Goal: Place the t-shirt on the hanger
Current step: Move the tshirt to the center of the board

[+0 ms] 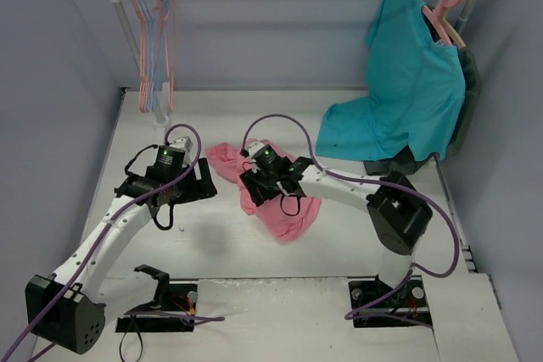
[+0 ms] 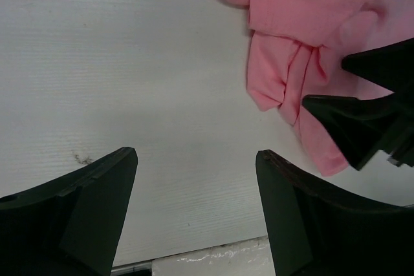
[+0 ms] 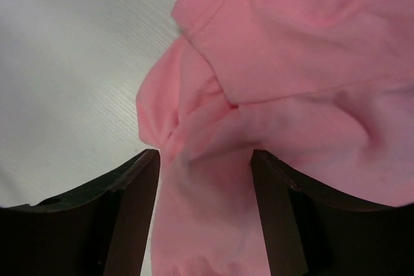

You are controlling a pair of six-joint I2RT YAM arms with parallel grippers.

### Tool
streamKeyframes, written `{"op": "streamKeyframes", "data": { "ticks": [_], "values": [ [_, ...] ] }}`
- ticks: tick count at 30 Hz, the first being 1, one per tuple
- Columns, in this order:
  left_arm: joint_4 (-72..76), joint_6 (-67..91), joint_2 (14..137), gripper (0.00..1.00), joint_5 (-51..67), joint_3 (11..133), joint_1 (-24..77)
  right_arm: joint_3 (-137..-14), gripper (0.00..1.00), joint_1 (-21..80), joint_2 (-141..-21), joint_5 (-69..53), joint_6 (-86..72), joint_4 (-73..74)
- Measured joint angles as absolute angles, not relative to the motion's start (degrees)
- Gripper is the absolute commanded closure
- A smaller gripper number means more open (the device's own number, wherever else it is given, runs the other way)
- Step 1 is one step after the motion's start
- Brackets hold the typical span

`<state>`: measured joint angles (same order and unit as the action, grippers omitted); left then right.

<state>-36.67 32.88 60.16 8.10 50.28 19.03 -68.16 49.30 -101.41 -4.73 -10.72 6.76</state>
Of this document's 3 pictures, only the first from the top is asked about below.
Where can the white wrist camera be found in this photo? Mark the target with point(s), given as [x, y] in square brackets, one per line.
[251, 149]
[184, 144]

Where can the teal t shirt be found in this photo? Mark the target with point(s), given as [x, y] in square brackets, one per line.
[416, 90]

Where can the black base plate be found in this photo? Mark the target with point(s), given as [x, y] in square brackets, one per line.
[181, 300]
[407, 307]

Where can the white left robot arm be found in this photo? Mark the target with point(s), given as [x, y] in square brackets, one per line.
[71, 307]

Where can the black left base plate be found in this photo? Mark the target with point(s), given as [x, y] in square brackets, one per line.
[181, 300]

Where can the pink t shirt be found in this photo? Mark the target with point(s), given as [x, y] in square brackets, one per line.
[285, 219]

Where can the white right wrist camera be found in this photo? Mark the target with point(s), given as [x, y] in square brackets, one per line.
[251, 149]

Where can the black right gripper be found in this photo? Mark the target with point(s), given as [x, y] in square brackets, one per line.
[253, 191]

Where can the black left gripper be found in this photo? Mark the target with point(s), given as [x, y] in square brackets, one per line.
[201, 180]

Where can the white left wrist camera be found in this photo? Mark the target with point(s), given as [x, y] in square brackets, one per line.
[184, 144]

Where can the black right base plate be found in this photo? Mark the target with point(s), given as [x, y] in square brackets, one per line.
[407, 307]

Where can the thick beige hanger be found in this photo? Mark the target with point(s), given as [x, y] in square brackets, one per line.
[449, 29]

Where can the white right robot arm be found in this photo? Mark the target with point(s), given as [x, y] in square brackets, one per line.
[398, 218]

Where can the thick pink hanger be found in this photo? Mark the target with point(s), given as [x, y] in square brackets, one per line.
[437, 18]

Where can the blue wire hanger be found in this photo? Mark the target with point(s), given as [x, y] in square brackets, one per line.
[154, 64]

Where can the pink wire hanger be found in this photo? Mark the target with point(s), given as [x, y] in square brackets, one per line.
[165, 52]
[148, 16]

